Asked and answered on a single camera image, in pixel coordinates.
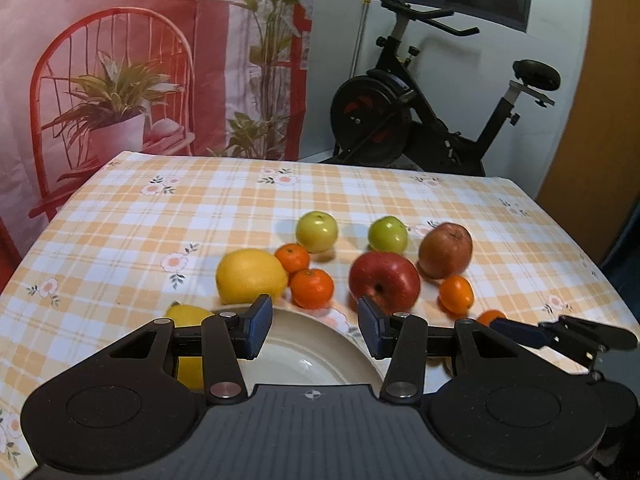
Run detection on orange wooden door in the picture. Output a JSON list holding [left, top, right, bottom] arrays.
[[535, 0, 640, 263]]

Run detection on black exercise bike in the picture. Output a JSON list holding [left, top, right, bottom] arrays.
[[320, 0, 562, 177]]

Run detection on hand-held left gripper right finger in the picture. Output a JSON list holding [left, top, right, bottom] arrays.
[[357, 295, 532, 405]]

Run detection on bright red apple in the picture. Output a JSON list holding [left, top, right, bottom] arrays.
[[348, 252, 422, 316]]

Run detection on printed red chair backdrop cloth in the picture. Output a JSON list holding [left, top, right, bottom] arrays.
[[0, 0, 319, 261]]

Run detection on metal pole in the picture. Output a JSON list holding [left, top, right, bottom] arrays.
[[350, 0, 373, 81]]

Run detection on cream round plate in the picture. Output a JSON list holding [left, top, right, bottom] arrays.
[[210, 302, 397, 390]]

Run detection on brownish red apple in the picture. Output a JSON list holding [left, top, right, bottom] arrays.
[[418, 222, 473, 281]]

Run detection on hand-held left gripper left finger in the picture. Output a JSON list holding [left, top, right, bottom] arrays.
[[106, 294, 274, 405]]

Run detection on green apple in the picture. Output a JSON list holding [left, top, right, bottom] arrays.
[[295, 211, 339, 254], [368, 216, 409, 255]]

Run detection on large yellow lemon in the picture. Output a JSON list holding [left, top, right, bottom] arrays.
[[216, 249, 289, 306]]

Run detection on orange plaid floral tablecloth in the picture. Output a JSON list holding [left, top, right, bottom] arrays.
[[0, 150, 628, 473]]

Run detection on dark blue cloth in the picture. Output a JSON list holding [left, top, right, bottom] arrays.
[[597, 215, 640, 321]]

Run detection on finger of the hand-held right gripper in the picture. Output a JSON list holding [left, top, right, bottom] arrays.
[[490, 315, 639, 375]]

